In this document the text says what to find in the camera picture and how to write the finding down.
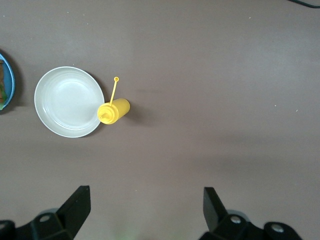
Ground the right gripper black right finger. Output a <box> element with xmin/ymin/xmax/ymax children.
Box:
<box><xmin>199</xmin><ymin>186</ymin><xmax>305</xmax><ymax>240</ymax></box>

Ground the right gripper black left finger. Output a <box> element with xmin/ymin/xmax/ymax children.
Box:
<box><xmin>0</xmin><ymin>185</ymin><xmax>91</xmax><ymax>240</ymax></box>

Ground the yellow squeeze bottle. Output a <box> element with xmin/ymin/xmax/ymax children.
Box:
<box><xmin>96</xmin><ymin>76</ymin><xmax>131</xmax><ymax>126</ymax></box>

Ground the brown bread slice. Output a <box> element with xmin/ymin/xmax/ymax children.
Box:
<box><xmin>0</xmin><ymin>59</ymin><xmax>8</xmax><ymax>105</ymax></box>

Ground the beige round plate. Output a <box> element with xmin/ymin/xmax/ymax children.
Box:
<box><xmin>33</xmin><ymin>66</ymin><xmax>106</xmax><ymax>139</ymax></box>

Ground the blue round plate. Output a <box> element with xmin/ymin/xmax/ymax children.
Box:
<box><xmin>0</xmin><ymin>51</ymin><xmax>16</xmax><ymax>112</ymax></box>

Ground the black looped cable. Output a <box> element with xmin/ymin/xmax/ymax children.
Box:
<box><xmin>287</xmin><ymin>0</ymin><xmax>320</xmax><ymax>9</ymax></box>

